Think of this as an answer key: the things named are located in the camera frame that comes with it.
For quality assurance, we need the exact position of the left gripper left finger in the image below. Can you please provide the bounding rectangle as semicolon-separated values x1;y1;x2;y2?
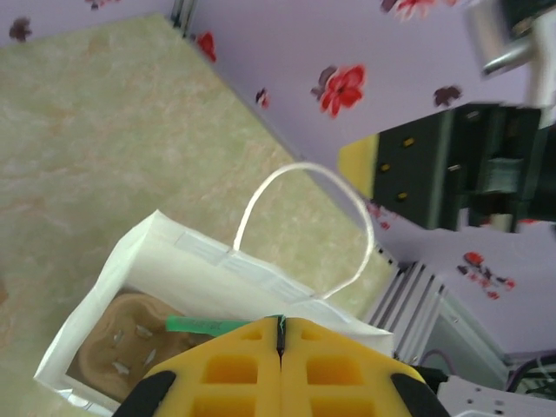
112;316;283;417

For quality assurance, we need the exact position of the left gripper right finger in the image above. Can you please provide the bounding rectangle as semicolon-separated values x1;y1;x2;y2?
280;318;453;417

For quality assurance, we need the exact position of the green paper-wrapped straw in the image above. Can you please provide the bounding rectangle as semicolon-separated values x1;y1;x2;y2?
164;315;286;339

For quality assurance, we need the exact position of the brown pulp cup carrier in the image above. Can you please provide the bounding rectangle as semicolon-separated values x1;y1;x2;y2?
77;293;209;403

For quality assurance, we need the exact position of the white patterned paper gift bag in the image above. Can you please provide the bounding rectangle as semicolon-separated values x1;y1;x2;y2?
33;161;394;417

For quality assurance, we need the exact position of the right aluminium corner post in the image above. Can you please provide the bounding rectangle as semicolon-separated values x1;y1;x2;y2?
171;0;197;38

